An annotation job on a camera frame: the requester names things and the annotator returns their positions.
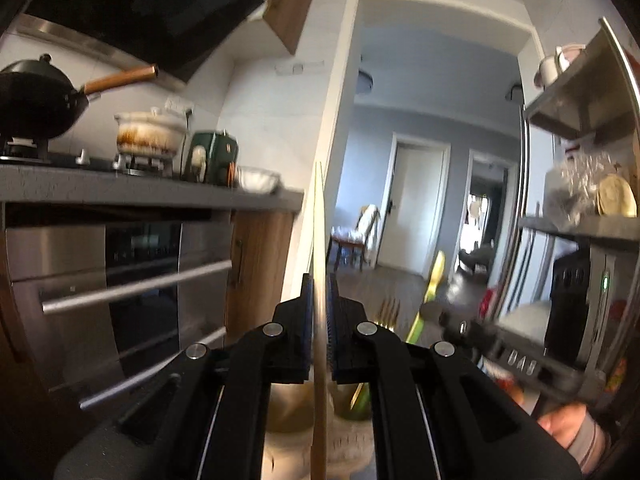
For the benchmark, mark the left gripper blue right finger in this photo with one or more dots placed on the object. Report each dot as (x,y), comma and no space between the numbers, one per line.
(436,416)

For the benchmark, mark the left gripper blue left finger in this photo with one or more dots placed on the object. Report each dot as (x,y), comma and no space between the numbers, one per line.
(203,416)

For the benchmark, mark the wooden chopstick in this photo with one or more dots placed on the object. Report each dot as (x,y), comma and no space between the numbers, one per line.
(318,452)

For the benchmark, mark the gold fork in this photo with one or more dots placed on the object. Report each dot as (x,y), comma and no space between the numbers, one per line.
(388,313)

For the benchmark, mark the yellow handled plastic spoon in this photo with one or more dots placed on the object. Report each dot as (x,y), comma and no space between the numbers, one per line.
(435,277)

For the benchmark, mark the green handled yellow spoon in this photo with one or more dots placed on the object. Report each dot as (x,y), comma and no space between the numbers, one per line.
(361,397)

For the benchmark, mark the dark green kitchen appliance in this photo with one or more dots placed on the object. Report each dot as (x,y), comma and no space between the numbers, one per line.
(211,158)

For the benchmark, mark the person right hand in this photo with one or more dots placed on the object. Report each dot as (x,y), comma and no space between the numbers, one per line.
(572,426)

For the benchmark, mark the clear plastic bag on shelf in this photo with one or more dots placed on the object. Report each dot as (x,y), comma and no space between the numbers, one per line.
(586,185)

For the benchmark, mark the stainless steel oven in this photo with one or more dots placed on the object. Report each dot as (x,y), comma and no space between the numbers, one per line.
(103,307)

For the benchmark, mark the white interior door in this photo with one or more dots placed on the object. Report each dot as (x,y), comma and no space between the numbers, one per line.
(411,209)

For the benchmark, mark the wooden lower cabinet door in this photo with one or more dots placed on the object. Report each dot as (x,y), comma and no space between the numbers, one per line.
(259,250)

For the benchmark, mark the wooden chair with cloth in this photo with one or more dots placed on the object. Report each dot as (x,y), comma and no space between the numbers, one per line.
(358,241)

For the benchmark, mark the white bowl on counter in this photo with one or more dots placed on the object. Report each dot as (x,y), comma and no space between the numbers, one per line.
(256,181)

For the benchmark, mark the white ceramic casserole pot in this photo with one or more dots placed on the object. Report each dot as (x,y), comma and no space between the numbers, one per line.
(156,134)

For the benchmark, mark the round ceiling lamp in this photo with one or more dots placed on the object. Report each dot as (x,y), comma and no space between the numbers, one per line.
(364,84)

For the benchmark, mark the black range hood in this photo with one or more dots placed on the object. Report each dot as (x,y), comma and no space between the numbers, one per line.
(176,35)

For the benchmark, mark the black wok wooden handle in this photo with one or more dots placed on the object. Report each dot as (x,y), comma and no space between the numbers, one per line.
(39,102)

